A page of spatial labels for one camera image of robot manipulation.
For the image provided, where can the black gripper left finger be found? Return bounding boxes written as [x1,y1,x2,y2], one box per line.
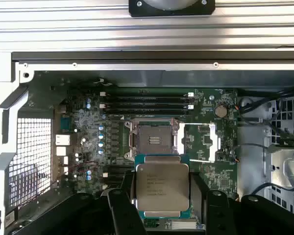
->
[107,170,148,235]

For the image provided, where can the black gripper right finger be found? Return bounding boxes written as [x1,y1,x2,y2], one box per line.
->
[190,171,236,235]

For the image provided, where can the silver green CPU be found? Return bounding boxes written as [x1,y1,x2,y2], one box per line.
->
[134,154,191,220]

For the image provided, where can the metal socket cover frame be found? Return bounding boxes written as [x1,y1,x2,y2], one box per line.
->
[174,122,221,163]

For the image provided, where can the CPU socket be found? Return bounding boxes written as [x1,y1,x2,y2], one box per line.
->
[123,119,180,160]

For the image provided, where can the green motherboard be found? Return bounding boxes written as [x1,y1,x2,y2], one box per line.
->
[26,70,239,235]

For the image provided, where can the perforated metal disk cage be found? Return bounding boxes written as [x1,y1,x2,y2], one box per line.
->
[237,93,294,221]

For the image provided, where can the silver port block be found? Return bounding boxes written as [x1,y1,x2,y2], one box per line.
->
[55,134,72,145]

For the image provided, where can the silver coin battery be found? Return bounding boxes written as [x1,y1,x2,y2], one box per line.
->
[215,104,228,118]

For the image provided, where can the blue port connector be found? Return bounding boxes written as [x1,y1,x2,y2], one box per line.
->
[60,116,72,131]

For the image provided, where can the black grey PC case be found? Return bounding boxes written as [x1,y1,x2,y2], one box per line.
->
[0,50,294,235]

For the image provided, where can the red black fan wire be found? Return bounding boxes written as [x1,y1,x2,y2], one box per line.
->
[50,160,100,189]

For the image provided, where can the black case cable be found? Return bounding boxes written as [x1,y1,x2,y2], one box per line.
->
[237,87,294,116]

